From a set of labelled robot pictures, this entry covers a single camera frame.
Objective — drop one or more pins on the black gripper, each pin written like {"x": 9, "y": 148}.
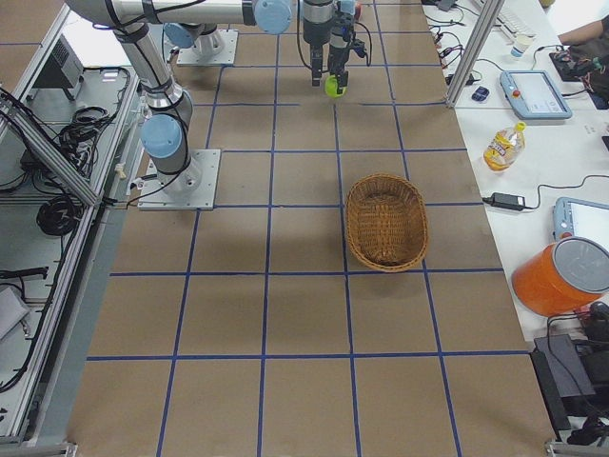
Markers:
{"x": 314, "y": 34}

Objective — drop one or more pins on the green apple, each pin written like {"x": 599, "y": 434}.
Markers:
{"x": 333, "y": 88}

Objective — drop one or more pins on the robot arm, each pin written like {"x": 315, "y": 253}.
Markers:
{"x": 326, "y": 37}
{"x": 164, "y": 134}

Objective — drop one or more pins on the wicker basket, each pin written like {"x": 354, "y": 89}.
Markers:
{"x": 386, "y": 223}

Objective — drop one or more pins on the orange juice bottle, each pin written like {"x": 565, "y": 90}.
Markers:
{"x": 505, "y": 147}

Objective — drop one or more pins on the paper cup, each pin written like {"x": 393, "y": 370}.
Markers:
{"x": 521, "y": 43}

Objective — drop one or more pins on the blue teach pendant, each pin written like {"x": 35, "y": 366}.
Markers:
{"x": 532, "y": 95}
{"x": 580, "y": 218}

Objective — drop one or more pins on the black power adapter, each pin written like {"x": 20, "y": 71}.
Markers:
{"x": 505, "y": 201}

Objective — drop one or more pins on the grey electronics box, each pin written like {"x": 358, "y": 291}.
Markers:
{"x": 62, "y": 70}

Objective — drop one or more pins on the orange bucket with lid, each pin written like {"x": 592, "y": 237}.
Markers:
{"x": 565, "y": 276}

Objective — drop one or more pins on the black box device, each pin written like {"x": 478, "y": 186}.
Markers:
{"x": 573, "y": 379}

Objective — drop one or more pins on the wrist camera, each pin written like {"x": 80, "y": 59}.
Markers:
{"x": 358, "y": 46}

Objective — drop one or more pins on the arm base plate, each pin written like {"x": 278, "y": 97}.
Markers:
{"x": 194, "y": 188}
{"x": 214, "y": 49}

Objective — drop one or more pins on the aluminium frame post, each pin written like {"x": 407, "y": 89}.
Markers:
{"x": 476, "y": 41}

